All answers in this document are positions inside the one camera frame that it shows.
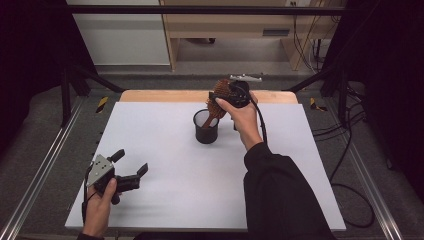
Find white cabinet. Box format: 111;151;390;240
65;0;172;67

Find person's dark clothing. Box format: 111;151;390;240
132;230;250;240

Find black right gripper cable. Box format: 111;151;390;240
249;97;376;230

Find black mesh cup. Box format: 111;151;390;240
192;108;221;145

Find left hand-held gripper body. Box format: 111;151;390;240
85;153;141;206

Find hanging cable bundle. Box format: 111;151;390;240
290;0;336;74

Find black floor cables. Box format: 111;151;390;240
312;83;368;175

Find light wooden table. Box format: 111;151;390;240
118;89;300;105

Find aluminium floor rail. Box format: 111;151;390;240
0;95;86;240
323;97;405;240

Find yellow black tape marker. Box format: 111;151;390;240
95;95;110;115
308;96;329;113

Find black horizontal frame bar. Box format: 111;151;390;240
65;4;348;16

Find black frame strut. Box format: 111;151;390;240
282;63;352;127
59;62;127;128

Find white table cover sheet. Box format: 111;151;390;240
64;101;347;233

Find person's left hand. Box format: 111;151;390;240
81;177;119;239

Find person's right hand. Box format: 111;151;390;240
214;91;265;152

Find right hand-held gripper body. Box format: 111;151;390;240
227;73;264;110

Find brown wooden hairbrush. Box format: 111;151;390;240
200;78;233;130

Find black curtain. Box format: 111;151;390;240
323;0;424;204
0;0;98;158

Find light wooden desk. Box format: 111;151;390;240
159;0;348;72

